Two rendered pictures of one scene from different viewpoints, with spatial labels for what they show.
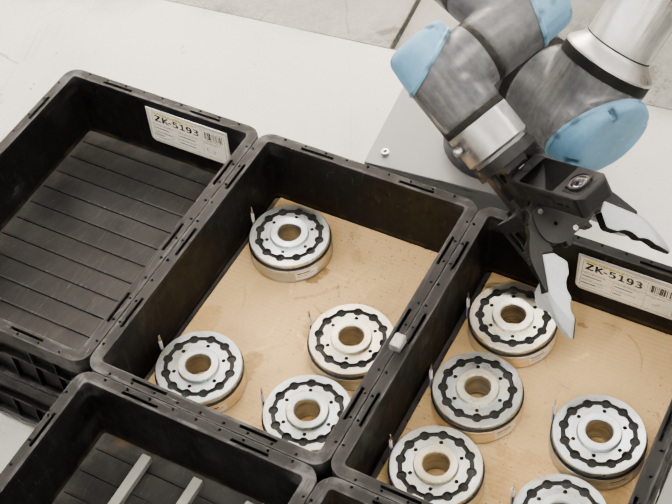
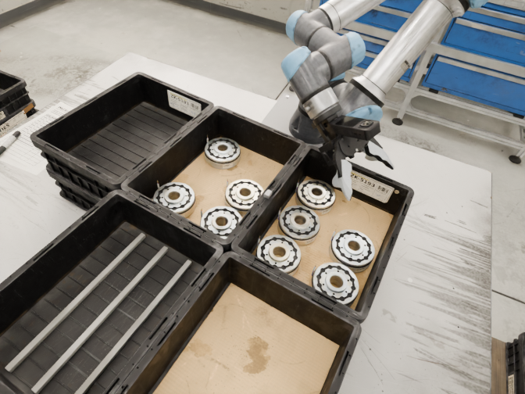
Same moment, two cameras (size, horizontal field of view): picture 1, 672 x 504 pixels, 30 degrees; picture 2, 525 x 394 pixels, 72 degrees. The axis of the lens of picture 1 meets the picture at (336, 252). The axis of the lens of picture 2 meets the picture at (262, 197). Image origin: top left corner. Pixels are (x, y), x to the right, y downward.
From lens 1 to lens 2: 54 cm
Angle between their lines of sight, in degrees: 5
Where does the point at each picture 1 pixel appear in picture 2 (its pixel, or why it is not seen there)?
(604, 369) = (353, 220)
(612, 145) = not seen: hidden behind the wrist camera
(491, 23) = (330, 50)
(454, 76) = (311, 70)
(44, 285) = (111, 156)
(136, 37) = (170, 80)
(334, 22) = not seen: hidden behind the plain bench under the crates
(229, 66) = (205, 94)
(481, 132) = (320, 98)
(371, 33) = not seen: hidden behind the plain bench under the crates
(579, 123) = (355, 112)
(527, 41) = (345, 62)
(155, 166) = (169, 118)
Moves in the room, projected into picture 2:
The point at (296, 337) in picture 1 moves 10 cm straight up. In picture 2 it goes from (219, 191) to (219, 164)
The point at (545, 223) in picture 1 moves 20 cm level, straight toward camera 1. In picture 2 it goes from (344, 145) to (337, 213)
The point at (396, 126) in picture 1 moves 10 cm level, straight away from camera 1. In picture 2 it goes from (269, 118) to (270, 102)
